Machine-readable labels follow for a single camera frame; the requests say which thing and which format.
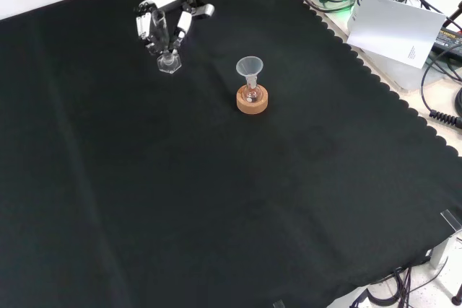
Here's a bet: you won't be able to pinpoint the glass graduated cylinder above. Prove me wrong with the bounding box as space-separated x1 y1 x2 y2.
150 9 183 76

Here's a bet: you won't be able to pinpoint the clear plastic funnel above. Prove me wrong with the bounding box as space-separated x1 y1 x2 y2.
235 56 265 84

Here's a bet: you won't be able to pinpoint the round-bottom glass flask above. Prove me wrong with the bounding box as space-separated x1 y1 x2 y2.
242 76 262 104

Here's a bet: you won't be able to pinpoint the black bench cloth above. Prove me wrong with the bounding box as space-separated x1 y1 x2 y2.
0 0 462 308

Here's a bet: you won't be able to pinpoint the white paper sheet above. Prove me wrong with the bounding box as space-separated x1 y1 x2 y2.
346 0 448 70

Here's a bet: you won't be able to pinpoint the black power adapter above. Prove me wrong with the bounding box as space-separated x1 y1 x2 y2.
431 28 462 58

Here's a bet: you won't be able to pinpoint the aluminium bench leg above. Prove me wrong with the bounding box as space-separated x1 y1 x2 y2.
428 231 462 270

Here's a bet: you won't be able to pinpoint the cork ring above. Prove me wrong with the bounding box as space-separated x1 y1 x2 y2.
235 84 270 115

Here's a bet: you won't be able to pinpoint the black coiled cable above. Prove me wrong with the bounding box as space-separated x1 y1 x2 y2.
428 108 462 128

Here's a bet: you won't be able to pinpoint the black floor cables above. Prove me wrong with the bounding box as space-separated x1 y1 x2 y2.
360 257 450 308

